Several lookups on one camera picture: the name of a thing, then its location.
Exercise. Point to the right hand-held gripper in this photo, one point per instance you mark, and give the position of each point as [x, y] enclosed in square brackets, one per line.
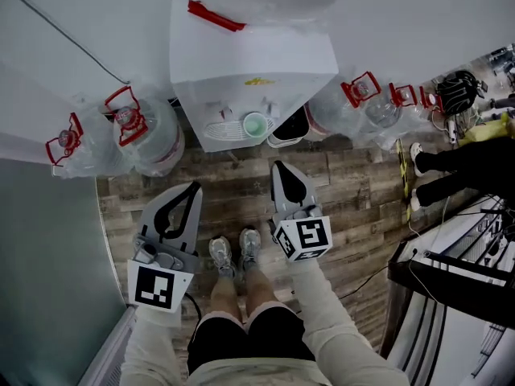
[303, 235]

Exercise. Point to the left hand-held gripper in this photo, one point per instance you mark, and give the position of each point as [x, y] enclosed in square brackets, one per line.
[161, 280]

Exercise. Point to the pale green cup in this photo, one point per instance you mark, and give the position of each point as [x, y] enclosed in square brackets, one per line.
[254, 124]

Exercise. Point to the white water dispenser tap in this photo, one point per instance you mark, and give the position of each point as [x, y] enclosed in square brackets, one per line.
[225, 112]
[270, 105]

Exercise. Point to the white water dispenser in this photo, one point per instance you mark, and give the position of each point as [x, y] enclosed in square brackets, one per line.
[249, 54]

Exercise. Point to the person's right forearm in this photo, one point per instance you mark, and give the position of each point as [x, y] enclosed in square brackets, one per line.
[342, 328]

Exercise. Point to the person's left forearm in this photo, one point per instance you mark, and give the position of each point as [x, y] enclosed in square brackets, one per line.
[149, 348]

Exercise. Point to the black bin white rim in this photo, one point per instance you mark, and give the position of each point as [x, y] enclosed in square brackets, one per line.
[289, 129]

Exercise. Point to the person's left grey shoe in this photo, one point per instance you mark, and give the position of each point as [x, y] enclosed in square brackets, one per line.
[221, 255]

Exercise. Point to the person's grey shoe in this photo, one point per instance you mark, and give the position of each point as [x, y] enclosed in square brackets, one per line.
[221, 255]
[249, 247]

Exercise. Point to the person's right grey shoe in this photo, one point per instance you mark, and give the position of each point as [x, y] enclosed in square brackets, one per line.
[249, 247]

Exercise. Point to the person's left leg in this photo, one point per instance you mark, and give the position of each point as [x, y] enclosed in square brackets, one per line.
[224, 300]

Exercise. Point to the person's leg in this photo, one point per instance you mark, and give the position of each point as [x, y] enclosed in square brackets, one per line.
[259, 292]
[224, 300]

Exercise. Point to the person's right leg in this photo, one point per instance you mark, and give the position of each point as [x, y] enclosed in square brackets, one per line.
[259, 292]

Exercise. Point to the yellow black striped strip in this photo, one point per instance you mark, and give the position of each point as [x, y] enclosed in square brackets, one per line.
[403, 175]

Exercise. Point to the person's black shorts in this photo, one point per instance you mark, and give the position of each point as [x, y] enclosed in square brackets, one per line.
[249, 336]

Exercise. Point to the person's pale shirt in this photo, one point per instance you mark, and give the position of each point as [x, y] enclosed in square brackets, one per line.
[257, 372]

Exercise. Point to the black bag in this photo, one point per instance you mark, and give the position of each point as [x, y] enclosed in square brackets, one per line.
[458, 91]

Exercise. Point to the yellow bag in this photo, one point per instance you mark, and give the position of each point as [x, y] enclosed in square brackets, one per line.
[484, 131]

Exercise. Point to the white desk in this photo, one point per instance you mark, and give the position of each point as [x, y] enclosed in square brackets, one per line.
[450, 316]

